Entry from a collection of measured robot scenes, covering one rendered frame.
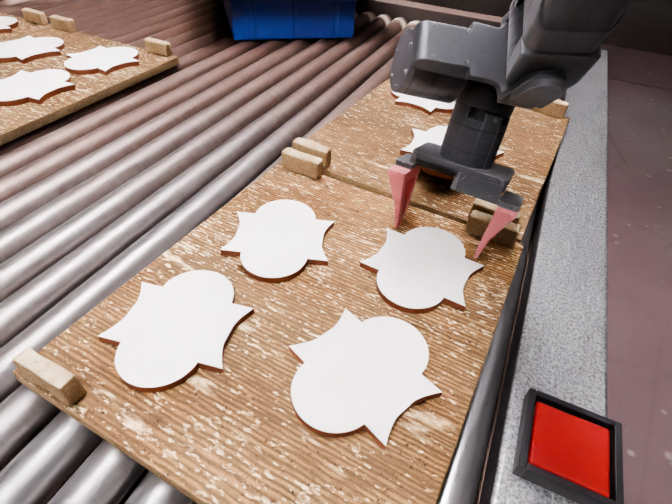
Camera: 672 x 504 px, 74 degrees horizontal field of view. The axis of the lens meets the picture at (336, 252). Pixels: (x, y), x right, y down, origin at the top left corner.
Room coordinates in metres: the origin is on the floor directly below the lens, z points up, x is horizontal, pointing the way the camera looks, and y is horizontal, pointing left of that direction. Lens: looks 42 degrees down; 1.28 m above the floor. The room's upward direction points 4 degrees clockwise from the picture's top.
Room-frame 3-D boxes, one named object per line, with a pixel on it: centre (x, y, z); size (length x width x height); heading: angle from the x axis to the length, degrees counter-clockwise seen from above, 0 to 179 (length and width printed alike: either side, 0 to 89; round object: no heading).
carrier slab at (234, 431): (0.31, 0.02, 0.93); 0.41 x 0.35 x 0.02; 155
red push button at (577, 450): (0.17, -0.20, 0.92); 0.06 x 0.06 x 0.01; 68
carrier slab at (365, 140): (0.69, -0.16, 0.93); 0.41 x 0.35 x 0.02; 153
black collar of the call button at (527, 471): (0.17, -0.20, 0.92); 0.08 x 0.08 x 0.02; 68
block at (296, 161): (0.54, 0.06, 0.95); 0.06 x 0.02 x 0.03; 65
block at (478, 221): (0.43, -0.19, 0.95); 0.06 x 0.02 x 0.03; 65
